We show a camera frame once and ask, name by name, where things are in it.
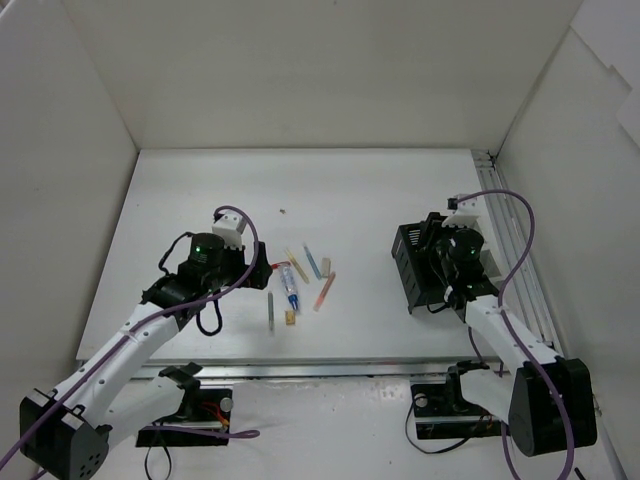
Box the red gel pen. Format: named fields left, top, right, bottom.
left=271, top=261, right=291, bottom=269

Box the grey highlighter pen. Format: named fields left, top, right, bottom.
left=267, top=291, right=275, bottom=334

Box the clear glue bottle blue cap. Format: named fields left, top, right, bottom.
left=278, top=263, right=300, bottom=312

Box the orange highlighter pen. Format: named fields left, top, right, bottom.
left=313, top=271, right=336, bottom=312

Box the beige eraser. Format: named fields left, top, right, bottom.
left=321, top=257, right=331, bottom=278

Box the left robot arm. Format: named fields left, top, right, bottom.
left=18, top=233, right=272, bottom=479

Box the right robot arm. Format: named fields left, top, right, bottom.
left=417, top=212, right=597, bottom=457

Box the black slotted container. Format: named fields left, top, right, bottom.
left=391, top=219, right=465, bottom=318

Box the white slotted container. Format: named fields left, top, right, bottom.
left=475, top=228, right=503, bottom=289

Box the small tan eraser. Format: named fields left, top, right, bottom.
left=285, top=310, right=296, bottom=325

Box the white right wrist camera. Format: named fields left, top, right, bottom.
left=442, top=195, right=481, bottom=232

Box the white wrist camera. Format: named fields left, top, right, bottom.
left=442, top=195, right=481, bottom=232
left=211, top=209, right=247, bottom=250

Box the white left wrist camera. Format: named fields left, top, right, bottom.
left=211, top=209, right=247, bottom=250

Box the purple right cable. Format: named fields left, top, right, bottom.
left=459, top=189, right=576, bottom=480

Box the purple cable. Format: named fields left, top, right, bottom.
left=459, top=189, right=576, bottom=480
left=0, top=203, right=263, bottom=466

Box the aluminium rail frame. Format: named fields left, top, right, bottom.
left=74, top=149, right=569, bottom=381

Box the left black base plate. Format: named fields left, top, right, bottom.
left=135, top=387, right=233, bottom=448

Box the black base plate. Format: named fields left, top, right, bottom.
left=135, top=387, right=233, bottom=448
left=410, top=383, right=501, bottom=440

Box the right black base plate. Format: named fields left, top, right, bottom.
left=410, top=383, right=501, bottom=440

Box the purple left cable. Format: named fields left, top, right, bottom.
left=0, top=203, right=263, bottom=466

